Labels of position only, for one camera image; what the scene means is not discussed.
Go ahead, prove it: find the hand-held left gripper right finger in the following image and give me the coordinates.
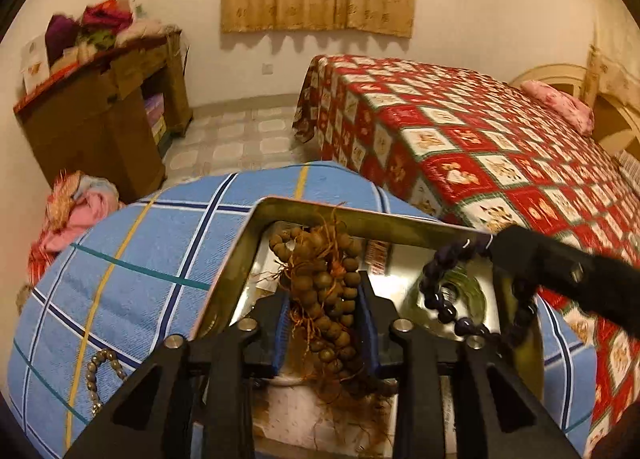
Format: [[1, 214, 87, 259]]
[[356, 273, 583, 459]]

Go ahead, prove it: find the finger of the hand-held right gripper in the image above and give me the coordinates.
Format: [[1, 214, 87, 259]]
[[490, 224, 640, 327]]

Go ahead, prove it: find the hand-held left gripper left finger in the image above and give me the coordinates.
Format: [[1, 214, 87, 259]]
[[64, 289, 293, 459]]

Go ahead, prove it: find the brown bead necklace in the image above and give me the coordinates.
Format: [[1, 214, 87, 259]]
[[255, 204, 401, 445]]

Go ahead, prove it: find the dark purple bead necklace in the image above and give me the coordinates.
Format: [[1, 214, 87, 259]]
[[419, 234, 538, 347]]

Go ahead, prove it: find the metal tin box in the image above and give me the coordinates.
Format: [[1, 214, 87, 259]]
[[192, 196, 546, 459]]

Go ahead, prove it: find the green coiled jewelry piece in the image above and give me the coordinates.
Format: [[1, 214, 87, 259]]
[[404, 266, 487, 335]]

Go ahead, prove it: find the blue plaid tablecloth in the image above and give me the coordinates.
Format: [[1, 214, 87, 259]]
[[7, 162, 598, 459]]

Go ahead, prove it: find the pink pillow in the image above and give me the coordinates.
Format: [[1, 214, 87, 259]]
[[520, 80, 595, 136]]

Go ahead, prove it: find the red patterned bed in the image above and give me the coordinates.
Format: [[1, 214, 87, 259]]
[[292, 54, 640, 457]]

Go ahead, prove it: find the cream bed headboard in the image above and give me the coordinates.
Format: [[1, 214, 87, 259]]
[[510, 64, 640, 160]]

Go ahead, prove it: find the beige side curtain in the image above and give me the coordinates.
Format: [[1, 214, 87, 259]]
[[585, 0, 640, 110]]

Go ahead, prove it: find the pink and red cloth heap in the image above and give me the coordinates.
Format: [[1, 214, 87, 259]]
[[27, 170, 126, 285]]

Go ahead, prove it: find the brown wooden cabinet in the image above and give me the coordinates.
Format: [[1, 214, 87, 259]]
[[14, 32, 193, 202]]

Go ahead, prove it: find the pile of colourful clothes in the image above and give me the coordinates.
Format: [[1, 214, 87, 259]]
[[45, 0, 181, 65]]

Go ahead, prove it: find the white printed box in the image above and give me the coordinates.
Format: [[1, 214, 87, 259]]
[[20, 34, 51, 92]]

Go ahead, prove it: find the silver bead bracelet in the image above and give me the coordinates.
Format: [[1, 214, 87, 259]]
[[85, 348, 130, 415]]

